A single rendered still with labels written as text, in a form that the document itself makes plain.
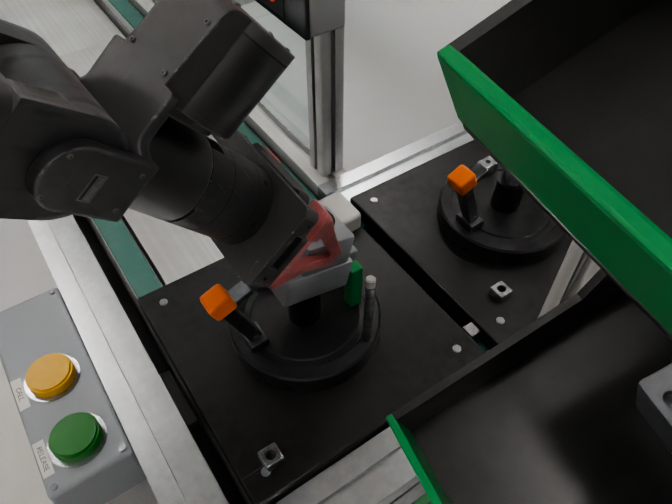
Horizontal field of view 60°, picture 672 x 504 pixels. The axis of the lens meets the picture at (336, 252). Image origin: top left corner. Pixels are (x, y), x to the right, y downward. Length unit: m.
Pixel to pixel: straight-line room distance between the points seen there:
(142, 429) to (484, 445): 0.35
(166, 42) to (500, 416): 0.22
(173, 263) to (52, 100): 0.46
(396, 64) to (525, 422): 0.92
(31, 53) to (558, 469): 0.27
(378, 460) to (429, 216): 0.28
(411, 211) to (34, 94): 0.48
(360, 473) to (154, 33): 0.36
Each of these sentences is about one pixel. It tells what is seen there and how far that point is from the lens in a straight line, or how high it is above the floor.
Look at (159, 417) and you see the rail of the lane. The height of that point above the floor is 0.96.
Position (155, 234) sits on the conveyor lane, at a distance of 0.74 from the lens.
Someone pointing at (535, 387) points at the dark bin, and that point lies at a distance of 0.26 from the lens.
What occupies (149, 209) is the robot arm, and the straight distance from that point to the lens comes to 0.34.
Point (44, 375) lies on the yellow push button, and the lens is 0.58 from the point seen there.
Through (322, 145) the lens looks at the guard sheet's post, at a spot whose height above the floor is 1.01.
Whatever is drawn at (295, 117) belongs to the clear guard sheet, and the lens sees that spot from 0.75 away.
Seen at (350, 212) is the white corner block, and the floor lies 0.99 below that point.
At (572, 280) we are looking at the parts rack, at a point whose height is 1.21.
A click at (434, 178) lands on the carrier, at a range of 0.70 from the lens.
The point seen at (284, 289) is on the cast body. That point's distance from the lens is 0.47.
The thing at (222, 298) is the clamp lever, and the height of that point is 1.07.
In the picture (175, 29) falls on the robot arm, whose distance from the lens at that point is 0.30.
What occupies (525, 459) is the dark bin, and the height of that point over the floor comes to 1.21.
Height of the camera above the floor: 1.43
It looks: 48 degrees down
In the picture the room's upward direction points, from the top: straight up
